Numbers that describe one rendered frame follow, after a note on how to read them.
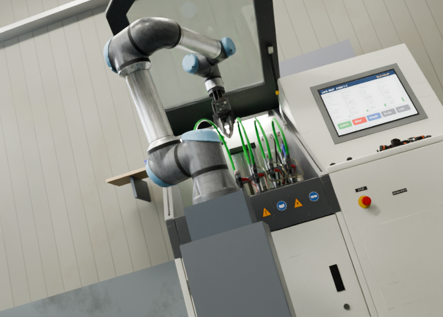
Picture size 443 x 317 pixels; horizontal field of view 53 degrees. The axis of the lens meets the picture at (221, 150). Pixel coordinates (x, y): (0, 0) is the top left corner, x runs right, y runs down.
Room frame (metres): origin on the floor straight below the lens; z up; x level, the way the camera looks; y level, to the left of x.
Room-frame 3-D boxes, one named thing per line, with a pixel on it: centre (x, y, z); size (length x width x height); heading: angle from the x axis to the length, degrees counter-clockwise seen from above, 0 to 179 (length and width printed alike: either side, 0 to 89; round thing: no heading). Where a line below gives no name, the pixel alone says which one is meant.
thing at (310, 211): (1.84, -0.05, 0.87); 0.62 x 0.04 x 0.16; 91
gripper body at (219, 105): (1.76, -0.05, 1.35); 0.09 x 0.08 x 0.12; 1
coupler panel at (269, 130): (2.34, -0.28, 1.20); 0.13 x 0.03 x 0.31; 91
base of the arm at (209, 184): (1.34, 0.05, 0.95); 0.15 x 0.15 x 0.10
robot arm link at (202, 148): (1.34, 0.06, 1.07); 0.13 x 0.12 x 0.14; 59
